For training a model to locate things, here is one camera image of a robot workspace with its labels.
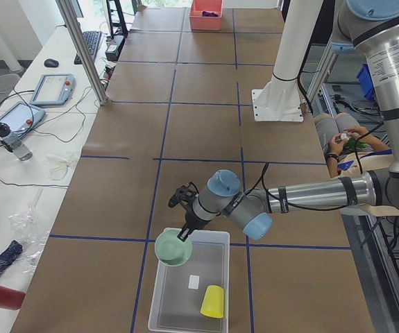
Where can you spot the black computer mouse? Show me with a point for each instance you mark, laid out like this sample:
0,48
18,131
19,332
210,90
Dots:
51,63

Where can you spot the clear plastic bin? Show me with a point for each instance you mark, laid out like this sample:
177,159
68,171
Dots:
179,290

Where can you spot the yellow plastic cup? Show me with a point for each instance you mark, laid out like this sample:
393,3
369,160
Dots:
213,302

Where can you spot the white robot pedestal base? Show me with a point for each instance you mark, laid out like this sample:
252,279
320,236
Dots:
279,100

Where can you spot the black small computer box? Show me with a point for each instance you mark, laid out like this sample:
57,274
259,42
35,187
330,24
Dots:
114,48

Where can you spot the teach pendant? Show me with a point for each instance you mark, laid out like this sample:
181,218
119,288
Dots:
22,118
53,90

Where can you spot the crumpled clear plastic wrap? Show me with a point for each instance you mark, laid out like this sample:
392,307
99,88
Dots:
30,235

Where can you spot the pink plastic bin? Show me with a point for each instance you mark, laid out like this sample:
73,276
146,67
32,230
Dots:
199,23

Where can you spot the aluminium frame post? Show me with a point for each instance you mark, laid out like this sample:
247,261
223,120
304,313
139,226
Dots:
68,14

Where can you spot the white label in bin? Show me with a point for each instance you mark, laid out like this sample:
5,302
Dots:
194,281

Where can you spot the white crumpled tissue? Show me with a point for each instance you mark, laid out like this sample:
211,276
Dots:
60,164

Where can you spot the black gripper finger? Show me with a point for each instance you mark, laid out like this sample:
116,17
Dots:
185,232

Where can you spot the green handled tool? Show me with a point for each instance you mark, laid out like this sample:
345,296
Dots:
353,144

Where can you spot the black keyboard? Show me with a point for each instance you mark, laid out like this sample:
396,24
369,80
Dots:
92,40

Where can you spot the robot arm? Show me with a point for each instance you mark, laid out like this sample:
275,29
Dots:
371,28

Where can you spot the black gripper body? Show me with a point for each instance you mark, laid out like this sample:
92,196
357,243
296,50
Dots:
191,220

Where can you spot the clear water bottle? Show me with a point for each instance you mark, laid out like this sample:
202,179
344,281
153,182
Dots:
13,143

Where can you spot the folded blue umbrella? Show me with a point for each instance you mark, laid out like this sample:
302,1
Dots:
9,255

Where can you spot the teach pendant near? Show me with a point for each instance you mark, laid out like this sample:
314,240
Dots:
22,118

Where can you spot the teach pendant far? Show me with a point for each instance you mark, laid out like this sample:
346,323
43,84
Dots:
53,90

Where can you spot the purple cloth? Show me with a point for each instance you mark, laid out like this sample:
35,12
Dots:
209,14

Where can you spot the green ceramic bowl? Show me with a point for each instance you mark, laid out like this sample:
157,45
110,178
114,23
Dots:
170,250

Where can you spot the seated person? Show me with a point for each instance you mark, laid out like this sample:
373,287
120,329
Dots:
334,132

